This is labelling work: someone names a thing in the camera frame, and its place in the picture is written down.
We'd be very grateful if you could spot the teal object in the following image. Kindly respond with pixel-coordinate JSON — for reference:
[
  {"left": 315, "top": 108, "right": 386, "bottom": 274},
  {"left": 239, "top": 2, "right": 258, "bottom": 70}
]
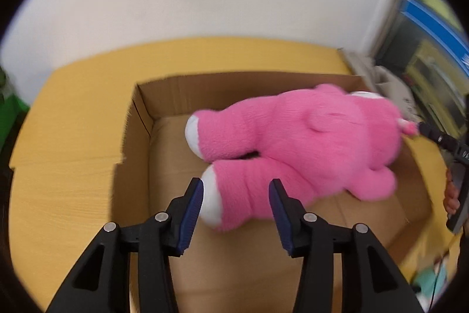
[{"left": 412, "top": 254, "right": 449, "bottom": 299}]

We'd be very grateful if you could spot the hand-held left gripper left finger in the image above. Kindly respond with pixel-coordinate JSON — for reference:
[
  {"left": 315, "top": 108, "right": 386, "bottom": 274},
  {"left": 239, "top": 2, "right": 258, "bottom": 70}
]
[{"left": 46, "top": 178, "right": 204, "bottom": 313}]

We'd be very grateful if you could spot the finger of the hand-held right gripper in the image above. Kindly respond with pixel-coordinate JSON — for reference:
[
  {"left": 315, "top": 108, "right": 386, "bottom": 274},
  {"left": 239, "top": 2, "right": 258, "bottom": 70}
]
[{"left": 418, "top": 121, "right": 458, "bottom": 152}]

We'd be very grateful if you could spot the person's right hand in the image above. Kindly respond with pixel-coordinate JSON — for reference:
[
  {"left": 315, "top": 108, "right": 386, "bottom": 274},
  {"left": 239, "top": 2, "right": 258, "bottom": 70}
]
[{"left": 443, "top": 168, "right": 459, "bottom": 214}]

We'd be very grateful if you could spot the cardboard box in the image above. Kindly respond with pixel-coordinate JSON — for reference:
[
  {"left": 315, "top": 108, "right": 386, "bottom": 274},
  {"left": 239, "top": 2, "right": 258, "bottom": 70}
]
[{"left": 118, "top": 73, "right": 435, "bottom": 313}]

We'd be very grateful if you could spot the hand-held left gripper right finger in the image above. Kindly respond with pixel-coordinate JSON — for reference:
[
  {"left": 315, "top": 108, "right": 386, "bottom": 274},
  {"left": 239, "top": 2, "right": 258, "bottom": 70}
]
[{"left": 269, "top": 179, "right": 424, "bottom": 313}]

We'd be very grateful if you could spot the white clutter pile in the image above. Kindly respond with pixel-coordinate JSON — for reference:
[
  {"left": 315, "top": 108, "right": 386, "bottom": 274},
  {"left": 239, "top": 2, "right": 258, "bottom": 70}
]
[{"left": 342, "top": 49, "right": 422, "bottom": 123}]

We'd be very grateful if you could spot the blue and yellow poster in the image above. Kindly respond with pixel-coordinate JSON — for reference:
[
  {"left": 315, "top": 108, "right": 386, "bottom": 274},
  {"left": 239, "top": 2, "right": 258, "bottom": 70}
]
[{"left": 377, "top": 0, "right": 469, "bottom": 138}]

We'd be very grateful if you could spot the green object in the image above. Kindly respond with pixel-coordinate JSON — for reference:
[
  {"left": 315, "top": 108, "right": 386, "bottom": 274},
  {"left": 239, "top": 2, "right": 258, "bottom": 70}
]
[{"left": 0, "top": 65, "right": 30, "bottom": 138}]

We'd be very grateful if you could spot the pink plush toy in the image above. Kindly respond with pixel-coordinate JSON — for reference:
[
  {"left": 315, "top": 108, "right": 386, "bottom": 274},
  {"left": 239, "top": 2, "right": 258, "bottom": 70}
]
[{"left": 185, "top": 84, "right": 419, "bottom": 233}]

